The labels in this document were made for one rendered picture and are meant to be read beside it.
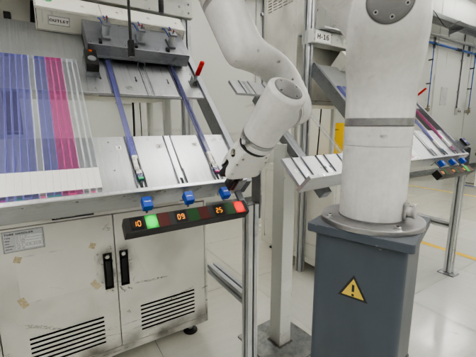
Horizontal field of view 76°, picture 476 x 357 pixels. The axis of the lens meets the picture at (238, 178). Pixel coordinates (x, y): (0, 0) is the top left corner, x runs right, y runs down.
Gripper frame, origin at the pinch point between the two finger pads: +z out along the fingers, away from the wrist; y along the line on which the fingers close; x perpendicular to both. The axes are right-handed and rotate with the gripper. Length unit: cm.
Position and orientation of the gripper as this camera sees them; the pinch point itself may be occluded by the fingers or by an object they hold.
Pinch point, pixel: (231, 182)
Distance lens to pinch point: 82.5
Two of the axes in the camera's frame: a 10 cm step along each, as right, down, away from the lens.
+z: -3.7, 5.9, 7.1
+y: 8.5, -0.9, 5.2
